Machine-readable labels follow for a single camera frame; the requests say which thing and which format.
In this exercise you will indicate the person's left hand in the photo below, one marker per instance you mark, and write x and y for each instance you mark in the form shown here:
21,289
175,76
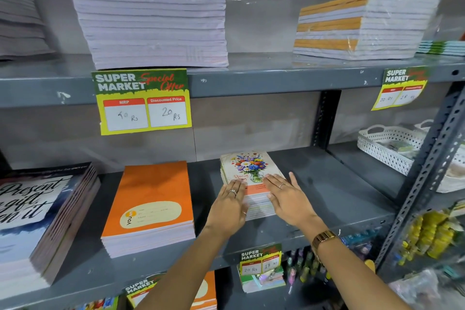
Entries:
225,213

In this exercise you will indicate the medium green yellow price tag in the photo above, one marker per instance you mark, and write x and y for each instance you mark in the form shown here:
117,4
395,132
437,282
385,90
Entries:
399,88

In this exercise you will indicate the gold wristwatch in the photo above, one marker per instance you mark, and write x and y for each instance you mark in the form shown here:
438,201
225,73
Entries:
323,239

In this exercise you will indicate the row of coloured pens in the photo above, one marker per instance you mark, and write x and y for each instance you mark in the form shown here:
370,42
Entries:
307,266

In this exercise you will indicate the tall stack of white notebooks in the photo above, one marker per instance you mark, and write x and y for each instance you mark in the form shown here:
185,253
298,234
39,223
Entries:
152,19

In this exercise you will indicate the low stack of orange notebooks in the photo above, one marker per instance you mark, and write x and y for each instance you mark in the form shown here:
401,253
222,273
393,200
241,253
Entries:
207,293

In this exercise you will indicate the person's left thumb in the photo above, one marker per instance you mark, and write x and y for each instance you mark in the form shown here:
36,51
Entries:
245,211

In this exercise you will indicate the curled green yellow price tag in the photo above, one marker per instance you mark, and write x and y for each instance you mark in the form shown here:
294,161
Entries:
140,289

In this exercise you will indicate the person's right hand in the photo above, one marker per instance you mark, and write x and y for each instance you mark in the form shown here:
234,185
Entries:
294,204

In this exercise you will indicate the person's right thumb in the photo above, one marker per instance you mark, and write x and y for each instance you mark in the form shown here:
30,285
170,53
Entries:
274,201

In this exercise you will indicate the stack of grey notebooks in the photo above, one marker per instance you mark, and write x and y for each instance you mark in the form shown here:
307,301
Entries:
20,12

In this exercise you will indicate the person's left forearm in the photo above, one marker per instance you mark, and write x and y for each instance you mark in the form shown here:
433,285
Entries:
185,269

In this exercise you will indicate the large green yellow price tag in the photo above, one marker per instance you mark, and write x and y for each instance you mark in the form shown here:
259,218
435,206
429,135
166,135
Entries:
143,102

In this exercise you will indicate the person's right forearm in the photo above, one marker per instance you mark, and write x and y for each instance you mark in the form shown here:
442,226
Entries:
356,277

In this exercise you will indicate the stack of green-edged notebooks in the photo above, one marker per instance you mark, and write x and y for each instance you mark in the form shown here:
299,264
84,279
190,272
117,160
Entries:
443,48

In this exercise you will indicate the white perforated plastic basket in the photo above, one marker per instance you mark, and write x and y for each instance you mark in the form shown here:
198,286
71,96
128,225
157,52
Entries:
423,125
385,150

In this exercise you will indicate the blue packet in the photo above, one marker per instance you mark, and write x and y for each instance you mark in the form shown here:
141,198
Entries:
358,244

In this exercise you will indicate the packets of yellow items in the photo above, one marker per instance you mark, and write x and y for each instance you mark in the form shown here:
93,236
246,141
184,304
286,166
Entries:
432,233

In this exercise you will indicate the clear plastic packet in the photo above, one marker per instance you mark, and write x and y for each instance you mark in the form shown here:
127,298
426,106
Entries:
421,289

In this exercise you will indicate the stack of dark lettered notebooks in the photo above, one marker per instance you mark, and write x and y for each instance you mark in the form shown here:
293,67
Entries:
40,219

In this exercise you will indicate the row of colourful small items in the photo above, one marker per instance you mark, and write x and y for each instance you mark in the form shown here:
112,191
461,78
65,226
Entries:
96,303

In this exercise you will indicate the stack of floral notebooks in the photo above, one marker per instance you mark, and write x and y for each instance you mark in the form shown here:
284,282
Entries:
247,166

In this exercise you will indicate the wrapped stack of orange-spine notebooks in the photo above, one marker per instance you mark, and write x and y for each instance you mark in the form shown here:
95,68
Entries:
367,26

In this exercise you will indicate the small green yellow price tag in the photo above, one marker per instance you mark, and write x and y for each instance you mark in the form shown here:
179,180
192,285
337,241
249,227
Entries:
259,259

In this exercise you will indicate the grey metal shelf rack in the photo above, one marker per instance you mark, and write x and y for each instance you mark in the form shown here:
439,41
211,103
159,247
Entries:
261,81

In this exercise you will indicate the stack of pastel notebooks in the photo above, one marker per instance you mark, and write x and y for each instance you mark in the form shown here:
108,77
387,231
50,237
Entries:
263,282

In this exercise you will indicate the person's right little finger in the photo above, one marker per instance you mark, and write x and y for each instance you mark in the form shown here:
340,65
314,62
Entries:
295,182

